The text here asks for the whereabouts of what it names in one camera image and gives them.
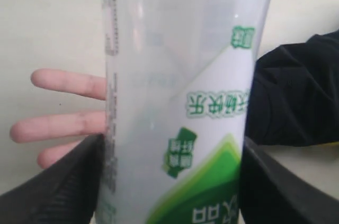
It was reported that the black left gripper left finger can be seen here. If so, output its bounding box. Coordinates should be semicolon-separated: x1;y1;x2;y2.
1;135;104;224

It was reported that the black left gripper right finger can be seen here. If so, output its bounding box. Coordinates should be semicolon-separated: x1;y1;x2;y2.
239;137;338;224

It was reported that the white bottle green leaf label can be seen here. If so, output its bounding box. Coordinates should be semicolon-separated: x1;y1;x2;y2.
95;0;270;223

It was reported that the person's open hand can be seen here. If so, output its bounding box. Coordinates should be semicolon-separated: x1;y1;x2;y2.
9;68;106;169

